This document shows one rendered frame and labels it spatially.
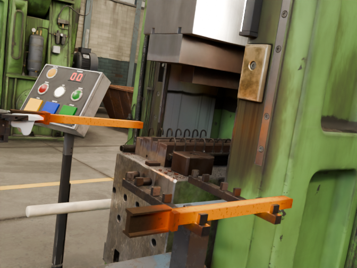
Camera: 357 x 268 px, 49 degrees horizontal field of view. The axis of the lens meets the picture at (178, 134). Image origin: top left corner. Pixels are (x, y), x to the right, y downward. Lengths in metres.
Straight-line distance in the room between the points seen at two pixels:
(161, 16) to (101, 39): 9.05
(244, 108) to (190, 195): 0.32
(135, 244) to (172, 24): 0.77
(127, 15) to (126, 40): 0.64
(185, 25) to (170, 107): 0.44
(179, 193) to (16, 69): 4.99
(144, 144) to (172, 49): 0.36
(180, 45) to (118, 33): 9.43
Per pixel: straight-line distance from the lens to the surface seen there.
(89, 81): 1.73
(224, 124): 1.80
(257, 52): 1.22
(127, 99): 8.03
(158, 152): 1.37
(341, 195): 1.50
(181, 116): 1.67
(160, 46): 1.40
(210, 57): 1.39
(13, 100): 6.06
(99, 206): 1.76
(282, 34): 1.20
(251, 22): 1.24
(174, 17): 1.36
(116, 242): 1.54
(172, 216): 0.71
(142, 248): 1.38
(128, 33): 10.90
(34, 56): 6.10
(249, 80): 1.22
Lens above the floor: 1.22
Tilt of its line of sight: 8 degrees down
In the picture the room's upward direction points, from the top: 8 degrees clockwise
